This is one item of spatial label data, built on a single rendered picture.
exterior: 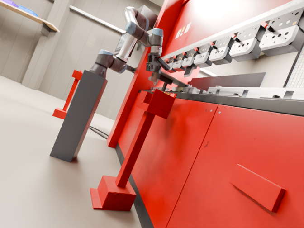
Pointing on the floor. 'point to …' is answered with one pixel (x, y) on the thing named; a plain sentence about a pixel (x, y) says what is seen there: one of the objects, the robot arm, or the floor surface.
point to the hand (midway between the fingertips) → (156, 84)
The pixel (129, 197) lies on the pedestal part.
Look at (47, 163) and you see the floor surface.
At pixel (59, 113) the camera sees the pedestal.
